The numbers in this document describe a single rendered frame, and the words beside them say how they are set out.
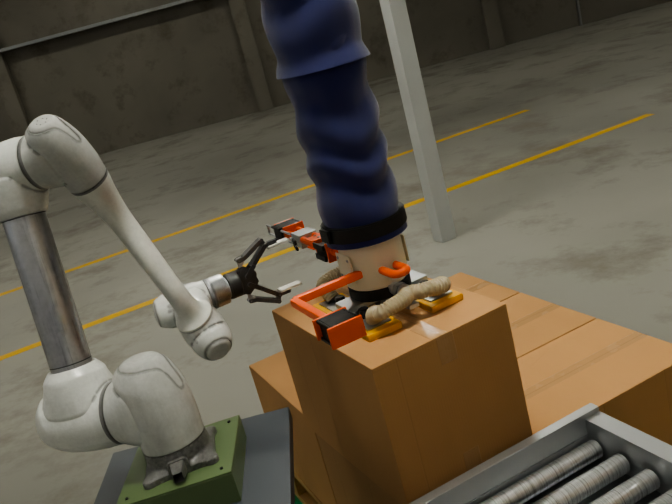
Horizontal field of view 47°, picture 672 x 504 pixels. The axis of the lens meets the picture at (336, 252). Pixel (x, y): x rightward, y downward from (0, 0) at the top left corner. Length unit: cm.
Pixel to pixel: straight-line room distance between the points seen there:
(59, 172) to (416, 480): 111
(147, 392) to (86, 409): 17
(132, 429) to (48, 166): 62
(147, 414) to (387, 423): 55
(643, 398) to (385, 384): 85
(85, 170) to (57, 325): 37
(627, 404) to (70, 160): 160
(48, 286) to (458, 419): 103
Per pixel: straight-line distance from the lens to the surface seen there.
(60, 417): 196
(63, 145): 184
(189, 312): 199
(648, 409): 242
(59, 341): 194
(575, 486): 199
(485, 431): 205
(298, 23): 186
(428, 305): 201
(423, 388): 189
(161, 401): 183
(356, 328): 170
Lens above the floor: 174
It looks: 17 degrees down
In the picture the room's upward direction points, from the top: 15 degrees counter-clockwise
